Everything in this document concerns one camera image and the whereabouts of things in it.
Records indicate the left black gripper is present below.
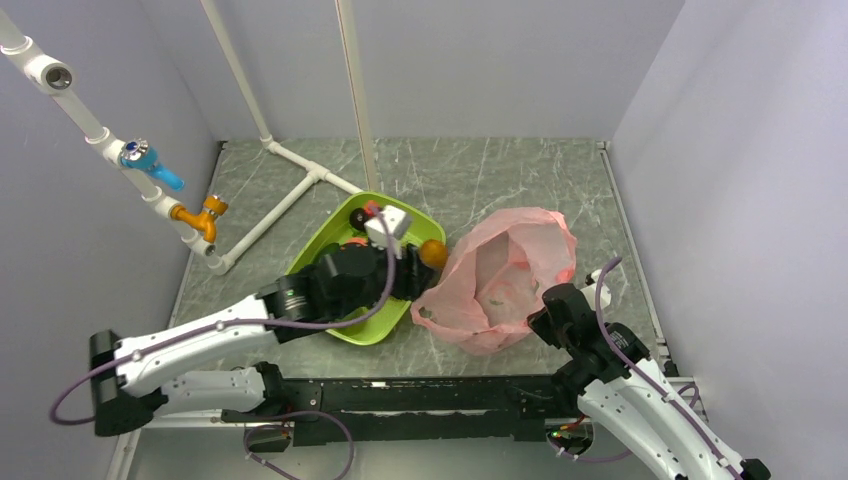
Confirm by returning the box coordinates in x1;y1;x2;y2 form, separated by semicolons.
332;235;438;319

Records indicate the pink plastic bag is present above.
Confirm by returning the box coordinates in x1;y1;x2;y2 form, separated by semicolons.
410;207;577;355

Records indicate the dark plum fake fruit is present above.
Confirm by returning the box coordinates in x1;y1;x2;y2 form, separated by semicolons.
348;208;370;231

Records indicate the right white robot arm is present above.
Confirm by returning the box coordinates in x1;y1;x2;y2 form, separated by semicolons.
528;283;772;479

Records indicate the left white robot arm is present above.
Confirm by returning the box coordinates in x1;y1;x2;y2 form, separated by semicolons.
89;245;437;437

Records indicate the green plastic tray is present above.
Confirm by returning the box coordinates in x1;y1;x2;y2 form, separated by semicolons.
285;191;447;346

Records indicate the orange faucet tap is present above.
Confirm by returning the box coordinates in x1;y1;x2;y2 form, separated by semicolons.
169;195;229;244

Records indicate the blue valve tap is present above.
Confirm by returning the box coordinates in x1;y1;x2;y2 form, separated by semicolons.
119;139;185;191

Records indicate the beige vertical pole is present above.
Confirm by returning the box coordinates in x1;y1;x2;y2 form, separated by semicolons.
335;0;380;191

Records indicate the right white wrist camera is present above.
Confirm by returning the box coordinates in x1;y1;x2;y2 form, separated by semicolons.
580;269;612;311

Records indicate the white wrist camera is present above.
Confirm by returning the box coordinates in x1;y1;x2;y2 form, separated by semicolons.
365;205;412;258
580;269;612;311

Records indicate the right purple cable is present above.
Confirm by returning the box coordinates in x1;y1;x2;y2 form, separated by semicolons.
547;256;747;480

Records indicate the purple cable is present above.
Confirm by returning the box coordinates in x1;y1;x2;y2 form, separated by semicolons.
547;256;747;480
49;205;400;480

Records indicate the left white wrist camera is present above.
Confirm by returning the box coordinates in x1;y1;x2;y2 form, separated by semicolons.
365;205;412;258

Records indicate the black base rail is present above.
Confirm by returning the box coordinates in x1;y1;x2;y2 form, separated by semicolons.
221;375;580;447

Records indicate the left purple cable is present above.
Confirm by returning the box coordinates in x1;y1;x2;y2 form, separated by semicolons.
49;205;400;480

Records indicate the white PVC pipe frame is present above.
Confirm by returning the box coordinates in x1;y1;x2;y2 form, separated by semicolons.
1;1;361;275

